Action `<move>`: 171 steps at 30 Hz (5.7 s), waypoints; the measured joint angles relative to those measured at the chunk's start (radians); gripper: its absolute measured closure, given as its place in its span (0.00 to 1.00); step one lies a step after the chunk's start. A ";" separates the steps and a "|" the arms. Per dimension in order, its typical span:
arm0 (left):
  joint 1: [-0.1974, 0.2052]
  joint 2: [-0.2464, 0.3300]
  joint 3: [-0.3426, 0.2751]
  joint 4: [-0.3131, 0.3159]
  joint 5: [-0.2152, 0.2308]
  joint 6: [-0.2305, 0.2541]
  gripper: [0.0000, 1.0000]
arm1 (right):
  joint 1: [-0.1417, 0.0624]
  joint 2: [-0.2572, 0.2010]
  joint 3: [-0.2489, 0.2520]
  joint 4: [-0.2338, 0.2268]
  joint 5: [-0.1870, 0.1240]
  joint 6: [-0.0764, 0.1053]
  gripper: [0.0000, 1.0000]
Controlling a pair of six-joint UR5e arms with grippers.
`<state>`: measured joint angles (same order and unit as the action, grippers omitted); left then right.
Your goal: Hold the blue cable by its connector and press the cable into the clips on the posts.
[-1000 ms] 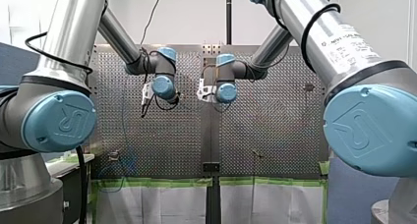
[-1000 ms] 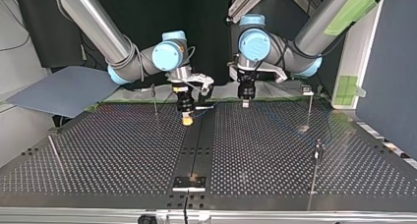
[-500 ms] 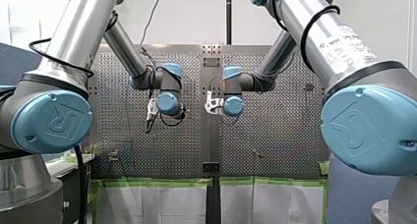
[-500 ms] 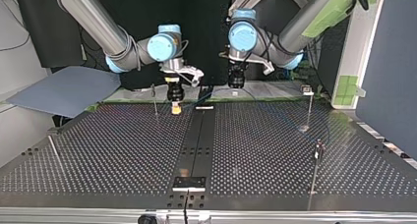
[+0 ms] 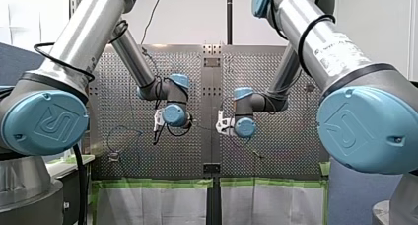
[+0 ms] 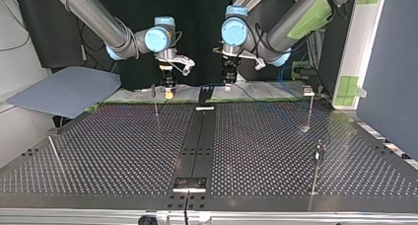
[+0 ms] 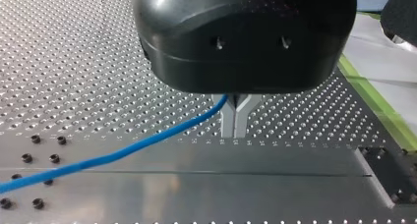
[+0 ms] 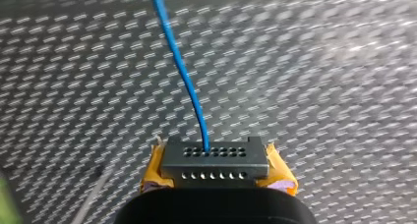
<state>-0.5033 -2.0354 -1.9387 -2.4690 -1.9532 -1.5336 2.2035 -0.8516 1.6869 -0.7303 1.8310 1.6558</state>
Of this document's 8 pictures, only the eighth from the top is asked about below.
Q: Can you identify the blue cable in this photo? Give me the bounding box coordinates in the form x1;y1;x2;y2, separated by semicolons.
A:
150;0;270;189

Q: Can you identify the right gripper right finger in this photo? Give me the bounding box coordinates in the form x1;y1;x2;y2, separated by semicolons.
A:
256;142;299;196

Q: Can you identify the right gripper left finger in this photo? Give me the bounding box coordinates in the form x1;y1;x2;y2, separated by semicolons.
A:
140;136;175;195

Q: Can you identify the metal post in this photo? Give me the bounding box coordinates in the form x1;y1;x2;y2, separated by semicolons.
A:
70;167;114;224

